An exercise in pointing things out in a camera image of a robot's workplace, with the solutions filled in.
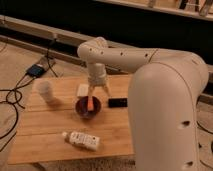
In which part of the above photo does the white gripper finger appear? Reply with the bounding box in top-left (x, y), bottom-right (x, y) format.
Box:
top-left (102, 85), bottom-right (112, 98)
top-left (88, 86), bottom-right (95, 98)

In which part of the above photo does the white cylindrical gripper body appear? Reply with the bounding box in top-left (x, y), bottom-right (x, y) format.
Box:
top-left (87, 63), bottom-right (107, 86)

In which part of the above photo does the orange stirring stick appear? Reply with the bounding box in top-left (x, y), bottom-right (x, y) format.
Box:
top-left (87, 96), bottom-right (94, 111)

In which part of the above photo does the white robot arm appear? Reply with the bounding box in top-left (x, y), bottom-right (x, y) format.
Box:
top-left (77, 37), bottom-right (209, 171)

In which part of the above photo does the small white square block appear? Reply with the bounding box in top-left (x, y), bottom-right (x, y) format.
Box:
top-left (77, 84), bottom-right (89, 97)

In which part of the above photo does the black rectangular box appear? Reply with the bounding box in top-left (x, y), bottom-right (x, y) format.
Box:
top-left (108, 98), bottom-right (127, 108)

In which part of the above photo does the dark red bowl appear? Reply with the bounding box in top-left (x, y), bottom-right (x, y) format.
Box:
top-left (75, 96), bottom-right (101, 119)

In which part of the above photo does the wooden low table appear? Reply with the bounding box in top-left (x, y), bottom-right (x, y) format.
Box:
top-left (8, 76), bottom-right (133, 164)

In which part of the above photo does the translucent plastic cup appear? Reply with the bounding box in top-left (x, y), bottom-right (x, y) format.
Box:
top-left (36, 81), bottom-right (54, 103)

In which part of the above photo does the white plastic bottle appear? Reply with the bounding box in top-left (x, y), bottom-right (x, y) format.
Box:
top-left (62, 131), bottom-right (100, 151)

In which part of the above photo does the black power adapter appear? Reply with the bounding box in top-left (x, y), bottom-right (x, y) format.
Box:
top-left (26, 64), bottom-right (45, 78)

